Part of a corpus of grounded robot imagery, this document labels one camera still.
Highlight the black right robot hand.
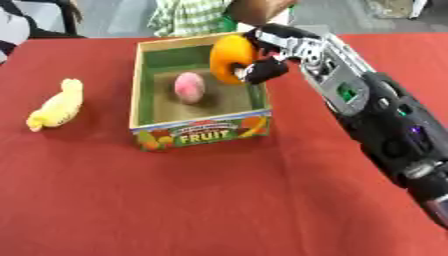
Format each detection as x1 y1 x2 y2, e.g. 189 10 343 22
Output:
231 23 326 85

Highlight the orange toy fruit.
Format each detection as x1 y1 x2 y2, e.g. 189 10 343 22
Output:
208 34 261 86

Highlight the cardboard box with green inside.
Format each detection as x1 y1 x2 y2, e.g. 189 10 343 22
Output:
127 31 275 153

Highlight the person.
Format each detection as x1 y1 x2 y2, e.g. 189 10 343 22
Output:
145 0 301 38
0 0 88 64

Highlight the pink toy peach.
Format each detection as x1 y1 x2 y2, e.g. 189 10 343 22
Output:
173 71 209 105

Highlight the yellow soft toy duck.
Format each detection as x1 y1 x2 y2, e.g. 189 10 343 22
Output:
24 78 86 133

